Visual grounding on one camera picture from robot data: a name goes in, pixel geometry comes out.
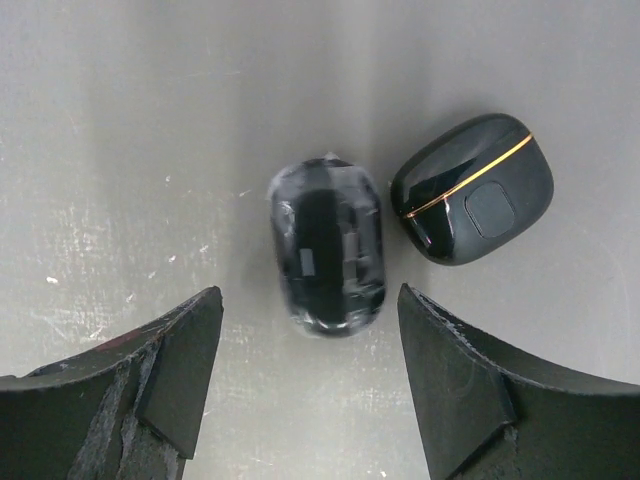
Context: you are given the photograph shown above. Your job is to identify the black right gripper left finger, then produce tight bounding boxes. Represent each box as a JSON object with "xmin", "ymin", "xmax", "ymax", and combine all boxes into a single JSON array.
[{"xmin": 1, "ymin": 287, "xmax": 223, "ymax": 479}]

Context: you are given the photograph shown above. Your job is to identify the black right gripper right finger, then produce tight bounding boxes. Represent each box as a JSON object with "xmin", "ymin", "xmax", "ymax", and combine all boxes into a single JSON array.
[{"xmin": 397, "ymin": 285, "xmax": 639, "ymax": 479}]

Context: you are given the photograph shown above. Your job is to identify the black taped earbud charging case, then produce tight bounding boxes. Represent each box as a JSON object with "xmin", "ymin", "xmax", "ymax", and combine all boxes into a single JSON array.
[{"xmin": 267, "ymin": 152, "xmax": 386, "ymax": 338}]

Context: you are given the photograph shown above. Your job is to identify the black case with gold line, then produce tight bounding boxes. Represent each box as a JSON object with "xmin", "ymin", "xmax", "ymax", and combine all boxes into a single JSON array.
[{"xmin": 390, "ymin": 113, "xmax": 554, "ymax": 266}]

